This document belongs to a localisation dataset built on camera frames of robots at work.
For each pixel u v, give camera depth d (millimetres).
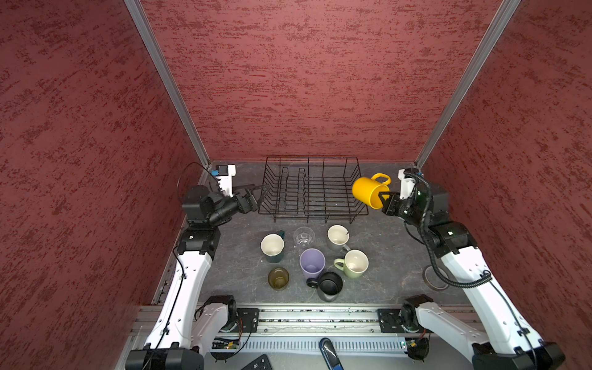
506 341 377
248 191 591
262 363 667
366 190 717
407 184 628
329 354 643
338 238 910
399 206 620
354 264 847
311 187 1099
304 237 874
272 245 857
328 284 811
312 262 847
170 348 375
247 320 749
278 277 827
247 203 597
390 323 731
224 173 607
